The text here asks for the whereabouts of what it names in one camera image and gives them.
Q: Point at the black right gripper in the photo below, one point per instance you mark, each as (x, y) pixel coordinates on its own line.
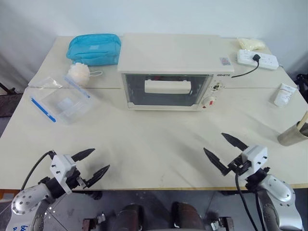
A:
(238, 167)

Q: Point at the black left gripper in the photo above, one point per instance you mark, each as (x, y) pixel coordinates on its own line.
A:
(76, 176)

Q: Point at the white oven timer knob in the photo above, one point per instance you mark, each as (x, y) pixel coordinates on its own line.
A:
(209, 101)

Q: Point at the white toaster oven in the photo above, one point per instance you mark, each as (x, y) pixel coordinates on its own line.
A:
(173, 51)

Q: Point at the clear zip bag blue seal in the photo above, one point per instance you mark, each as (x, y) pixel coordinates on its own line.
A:
(77, 87)
(74, 114)

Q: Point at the metal cup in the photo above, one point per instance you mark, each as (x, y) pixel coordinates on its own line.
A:
(290, 137)

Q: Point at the dark rounded shape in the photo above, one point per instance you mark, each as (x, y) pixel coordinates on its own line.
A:
(130, 217)
(186, 216)

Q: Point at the white cream tube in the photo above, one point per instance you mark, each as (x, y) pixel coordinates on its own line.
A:
(285, 95)

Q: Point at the red warning sticker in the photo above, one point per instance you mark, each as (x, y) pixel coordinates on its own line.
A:
(225, 61)

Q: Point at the white mesh bath pouf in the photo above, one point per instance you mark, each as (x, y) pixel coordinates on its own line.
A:
(78, 73)

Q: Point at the flat clear plastic bag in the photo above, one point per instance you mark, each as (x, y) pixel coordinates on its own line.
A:
(45, 83)

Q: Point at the black power plug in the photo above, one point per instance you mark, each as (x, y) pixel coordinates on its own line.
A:
(256, 57)

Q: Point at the white power strip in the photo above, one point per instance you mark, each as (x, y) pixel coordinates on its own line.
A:
(267, 61)

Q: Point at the black equipment beside table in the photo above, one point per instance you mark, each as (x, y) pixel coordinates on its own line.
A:
(303, 80)

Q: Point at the black stand beside table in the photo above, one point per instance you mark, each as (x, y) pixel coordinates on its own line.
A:
(6, 99)

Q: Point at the bag of pale grains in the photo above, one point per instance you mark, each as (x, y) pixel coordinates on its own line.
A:
(251, 43)

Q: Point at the blue toiletry bag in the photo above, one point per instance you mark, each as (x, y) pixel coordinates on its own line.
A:
(93, 50)

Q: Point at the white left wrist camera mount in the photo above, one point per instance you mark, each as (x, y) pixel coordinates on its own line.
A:
(61, 169)

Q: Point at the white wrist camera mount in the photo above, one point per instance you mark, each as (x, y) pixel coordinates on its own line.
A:
(61, 169)
(256, 155)

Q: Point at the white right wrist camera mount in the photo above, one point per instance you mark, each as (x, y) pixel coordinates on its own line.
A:
(256, 155)

